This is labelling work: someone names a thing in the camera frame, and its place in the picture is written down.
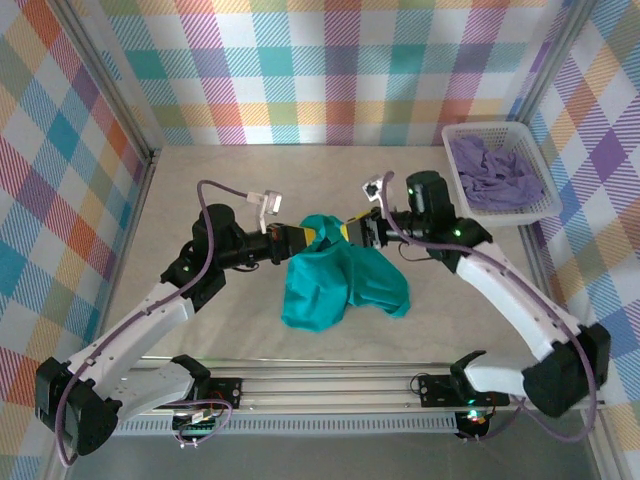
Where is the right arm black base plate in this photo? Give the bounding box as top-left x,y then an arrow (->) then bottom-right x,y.
417,373 -> 511,409

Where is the white plastic basket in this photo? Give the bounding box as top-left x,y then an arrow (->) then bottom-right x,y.
441,121 -> 565,230

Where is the circuit board with LEDs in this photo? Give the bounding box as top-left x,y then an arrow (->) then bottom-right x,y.
455,407 -> 492,441

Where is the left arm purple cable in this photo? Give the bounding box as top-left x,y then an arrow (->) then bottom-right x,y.
55,179 -> 254,469

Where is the green terminal circuit board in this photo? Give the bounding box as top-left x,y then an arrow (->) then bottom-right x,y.
171,407 -> 225,437

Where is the teal t-shirt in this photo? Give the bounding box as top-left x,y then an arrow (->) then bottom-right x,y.
279,213 -> 412,334

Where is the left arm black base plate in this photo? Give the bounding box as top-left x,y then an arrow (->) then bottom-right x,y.
151,375 -> 245,412

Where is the purple crumpled cloth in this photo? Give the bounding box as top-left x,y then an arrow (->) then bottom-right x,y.
451,136 -> 546,211

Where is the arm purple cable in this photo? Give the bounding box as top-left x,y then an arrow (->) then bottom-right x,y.
55,179 -> 254,469
379,171 -> 600,445

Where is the grey slotted cable duct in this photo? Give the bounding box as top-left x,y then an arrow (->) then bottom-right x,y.
78,413 -> 461,437

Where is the aluminium table side rail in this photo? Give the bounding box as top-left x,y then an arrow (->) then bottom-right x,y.
84,147 -> 164,376
517,222 -> 576,371

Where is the aluminium corner post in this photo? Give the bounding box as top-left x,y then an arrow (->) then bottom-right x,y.
508,0 -> 600,124
49,0 -> 164,161

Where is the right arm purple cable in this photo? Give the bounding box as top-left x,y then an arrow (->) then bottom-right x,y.
379,171 -> 600,445

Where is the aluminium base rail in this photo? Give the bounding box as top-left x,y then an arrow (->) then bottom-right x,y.
53,355 -> 609,417

